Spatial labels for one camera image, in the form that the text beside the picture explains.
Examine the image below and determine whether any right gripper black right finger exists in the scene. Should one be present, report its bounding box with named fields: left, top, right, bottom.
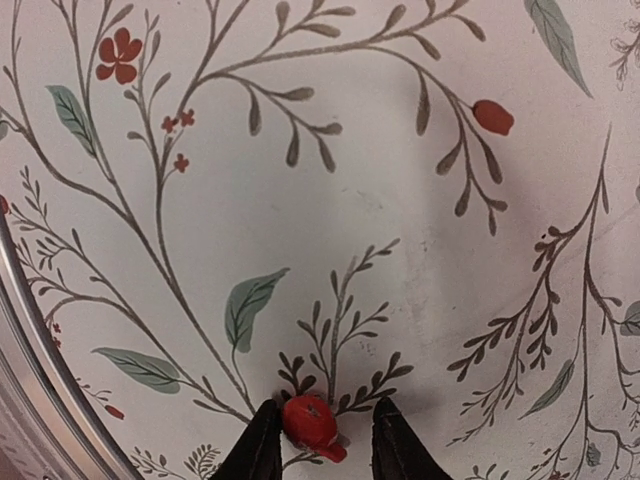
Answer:
left=371, top=397, right=451, bottom=480

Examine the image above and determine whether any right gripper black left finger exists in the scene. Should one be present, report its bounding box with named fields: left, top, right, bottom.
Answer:
left=209, top=399, right=283, bottom=480

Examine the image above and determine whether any red earbud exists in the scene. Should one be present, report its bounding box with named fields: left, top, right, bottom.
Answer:
left=282, top=394, right=347, bottom=463

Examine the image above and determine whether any floral patterned table mat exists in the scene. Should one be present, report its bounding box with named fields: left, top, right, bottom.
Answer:
left=1, top=1, right=639, bottom=479

